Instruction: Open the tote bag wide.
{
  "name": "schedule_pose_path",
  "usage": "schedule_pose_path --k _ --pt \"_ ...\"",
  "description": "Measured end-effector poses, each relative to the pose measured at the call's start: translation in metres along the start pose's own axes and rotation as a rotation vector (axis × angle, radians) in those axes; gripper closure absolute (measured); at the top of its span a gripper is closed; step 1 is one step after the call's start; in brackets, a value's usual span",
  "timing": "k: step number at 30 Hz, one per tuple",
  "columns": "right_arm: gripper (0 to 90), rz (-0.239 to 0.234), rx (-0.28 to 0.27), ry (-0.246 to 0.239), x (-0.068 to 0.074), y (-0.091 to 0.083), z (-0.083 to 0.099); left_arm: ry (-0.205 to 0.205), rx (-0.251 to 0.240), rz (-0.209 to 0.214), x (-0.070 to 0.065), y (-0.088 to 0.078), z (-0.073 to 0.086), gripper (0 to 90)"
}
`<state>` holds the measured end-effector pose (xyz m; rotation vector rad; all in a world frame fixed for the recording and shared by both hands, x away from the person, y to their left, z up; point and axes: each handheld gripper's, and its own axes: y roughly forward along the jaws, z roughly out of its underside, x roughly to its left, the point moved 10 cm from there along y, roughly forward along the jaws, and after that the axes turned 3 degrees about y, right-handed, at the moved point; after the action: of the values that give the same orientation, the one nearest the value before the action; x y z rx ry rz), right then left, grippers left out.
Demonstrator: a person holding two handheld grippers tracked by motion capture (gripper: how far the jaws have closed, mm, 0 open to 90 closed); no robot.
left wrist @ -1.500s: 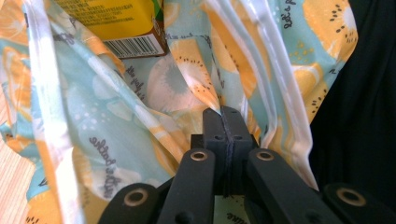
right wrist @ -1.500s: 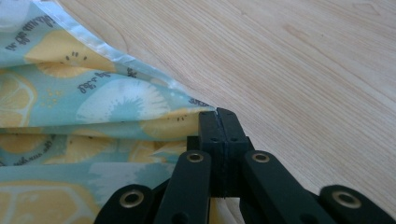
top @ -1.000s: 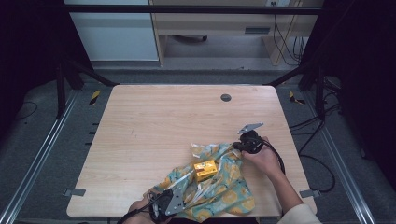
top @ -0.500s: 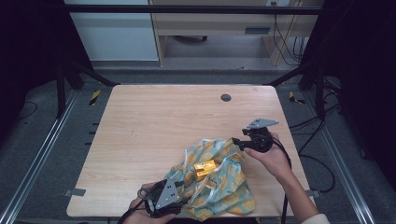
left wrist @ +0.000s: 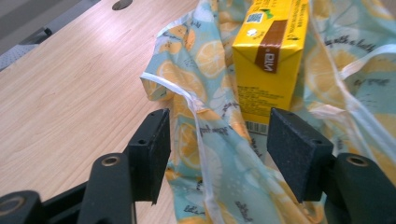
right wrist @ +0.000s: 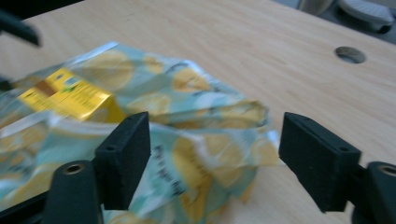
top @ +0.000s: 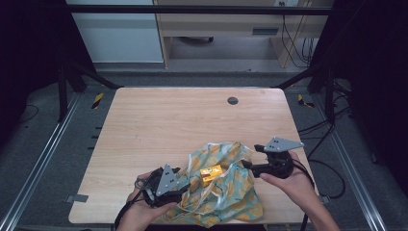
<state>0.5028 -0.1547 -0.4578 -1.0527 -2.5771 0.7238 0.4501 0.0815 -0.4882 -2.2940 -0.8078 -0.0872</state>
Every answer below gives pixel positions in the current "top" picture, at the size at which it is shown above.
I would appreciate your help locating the black metal stand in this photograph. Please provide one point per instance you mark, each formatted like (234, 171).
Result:
(64, 89)
(328, 93)

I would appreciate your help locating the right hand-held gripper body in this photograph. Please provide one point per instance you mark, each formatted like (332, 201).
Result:
(277, 165)

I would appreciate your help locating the grey tape strip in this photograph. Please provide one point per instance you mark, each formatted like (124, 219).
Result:
(77, 198)
(324, 199)

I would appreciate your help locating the grey round table grommet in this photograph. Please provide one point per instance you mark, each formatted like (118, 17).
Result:
(232, 100)

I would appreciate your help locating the white cabinet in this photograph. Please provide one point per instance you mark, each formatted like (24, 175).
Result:
(118, 38)

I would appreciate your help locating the person's left hand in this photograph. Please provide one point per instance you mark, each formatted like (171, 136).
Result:
(138, 215)

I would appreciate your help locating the teal orange floral fabric bag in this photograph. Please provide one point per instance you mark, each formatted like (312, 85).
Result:
(231, 195)

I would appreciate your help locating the dark curtain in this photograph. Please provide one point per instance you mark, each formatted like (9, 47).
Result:
(29, 48)
(375, 80)

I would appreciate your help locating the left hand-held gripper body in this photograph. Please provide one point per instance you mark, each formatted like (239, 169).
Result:
(166, 183)

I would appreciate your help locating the small yellow box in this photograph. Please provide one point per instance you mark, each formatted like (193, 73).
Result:
(210, 174)

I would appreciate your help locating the light wooden desk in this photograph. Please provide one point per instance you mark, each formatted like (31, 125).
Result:
(224, 27)

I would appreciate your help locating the person's right hand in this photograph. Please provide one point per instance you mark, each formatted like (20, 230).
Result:
(296, 187)

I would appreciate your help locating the aluminium floor rail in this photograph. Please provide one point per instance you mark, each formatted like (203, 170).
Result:
(356, 179)
(38, 160)

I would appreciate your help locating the black horizontal frame bar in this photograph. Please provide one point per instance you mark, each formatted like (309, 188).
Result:
(192, 9)

